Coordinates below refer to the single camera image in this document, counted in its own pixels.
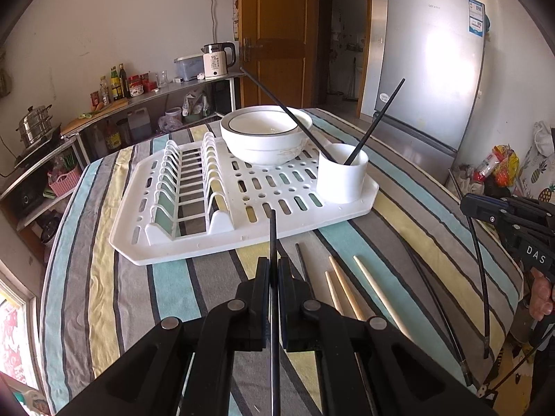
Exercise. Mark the white plastic dish rack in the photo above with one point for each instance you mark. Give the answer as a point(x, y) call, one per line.
point(203, 249)

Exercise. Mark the wooden cutting board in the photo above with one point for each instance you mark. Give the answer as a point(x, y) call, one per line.
point(86, 122)

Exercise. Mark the oil bottle yellow label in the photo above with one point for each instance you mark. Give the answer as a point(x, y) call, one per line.
point(112, 138)

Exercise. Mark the white electric kettle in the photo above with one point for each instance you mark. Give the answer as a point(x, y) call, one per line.
point(214, 63)

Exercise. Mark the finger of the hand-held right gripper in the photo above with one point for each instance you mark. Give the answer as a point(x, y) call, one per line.
point(537, 212)
point(488, 210)

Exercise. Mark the pineapple print cushion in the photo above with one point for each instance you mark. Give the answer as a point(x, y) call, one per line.
point(537, 177)

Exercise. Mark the crumpled plastic bags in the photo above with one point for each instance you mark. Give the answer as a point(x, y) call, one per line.
point(197, 104)

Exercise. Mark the floral jar with red lid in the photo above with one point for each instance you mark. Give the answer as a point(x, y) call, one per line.
point(135, 89)

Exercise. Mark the wooden chopstick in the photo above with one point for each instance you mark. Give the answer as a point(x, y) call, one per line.
point(333, 292)
point(381, 297)
point(344, 286)

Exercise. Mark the clear plastic jug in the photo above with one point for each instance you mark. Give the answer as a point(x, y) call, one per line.
point(138, 128)

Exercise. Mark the wall height chart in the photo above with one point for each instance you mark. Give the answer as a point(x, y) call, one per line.
point(235, 8)

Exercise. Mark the pink plastic basket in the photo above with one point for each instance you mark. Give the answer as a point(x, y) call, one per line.
point(65, 182)

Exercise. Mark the red seasoning boxes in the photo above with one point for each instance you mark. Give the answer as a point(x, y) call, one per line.
point(148, 84)

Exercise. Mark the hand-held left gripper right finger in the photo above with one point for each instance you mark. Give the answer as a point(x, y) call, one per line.
point(288, 303)

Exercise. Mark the wooden door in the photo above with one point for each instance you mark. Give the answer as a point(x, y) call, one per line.
point(282, 17)

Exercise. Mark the black gas stove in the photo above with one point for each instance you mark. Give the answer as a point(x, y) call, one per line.
point(37, 151)

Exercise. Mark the small clear bottle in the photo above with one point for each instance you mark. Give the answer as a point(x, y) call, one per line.
point(104, 93)

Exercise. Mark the silver refrigerator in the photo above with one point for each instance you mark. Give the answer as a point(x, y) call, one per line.
point(429, 73)

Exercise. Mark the person's right hand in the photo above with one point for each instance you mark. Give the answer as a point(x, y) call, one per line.
point(542, 297)

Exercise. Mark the dark sauce bottle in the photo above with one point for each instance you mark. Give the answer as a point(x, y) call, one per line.
point(124, 84)

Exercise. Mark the white bowl with black rim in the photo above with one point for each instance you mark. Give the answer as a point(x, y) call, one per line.
point(260, 123)

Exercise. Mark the large white bowl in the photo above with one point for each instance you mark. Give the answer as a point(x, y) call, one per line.
point(260, 149)

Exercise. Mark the red seasoning jar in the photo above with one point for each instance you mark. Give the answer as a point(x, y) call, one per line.
point(94, 102)

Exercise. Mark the white utensil cup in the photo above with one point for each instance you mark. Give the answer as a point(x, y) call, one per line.
point(340, 182)

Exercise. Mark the white plastic bag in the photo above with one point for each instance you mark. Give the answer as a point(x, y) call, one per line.
point(544, 138)

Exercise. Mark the metal kitchen counter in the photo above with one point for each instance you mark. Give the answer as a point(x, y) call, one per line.
point(173, 93)

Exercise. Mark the clear drinking glass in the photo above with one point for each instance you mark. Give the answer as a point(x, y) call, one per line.
point(162, 80)

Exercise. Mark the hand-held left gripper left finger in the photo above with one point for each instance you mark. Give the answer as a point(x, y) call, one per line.
point(263, 294)

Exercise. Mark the window frame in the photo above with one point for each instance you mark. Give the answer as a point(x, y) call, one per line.
point(17, 307)

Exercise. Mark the clear storage box blue lid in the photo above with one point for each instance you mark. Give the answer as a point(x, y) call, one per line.
point(188, 69)

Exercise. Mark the steel steamer pot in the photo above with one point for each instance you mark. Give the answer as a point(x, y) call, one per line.
point(34, 128)

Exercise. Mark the red yellow snack bags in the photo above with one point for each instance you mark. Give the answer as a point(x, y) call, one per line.
point(498, 167)

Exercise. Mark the green bottle yellow label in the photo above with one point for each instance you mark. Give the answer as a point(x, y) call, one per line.
point(115, 86)

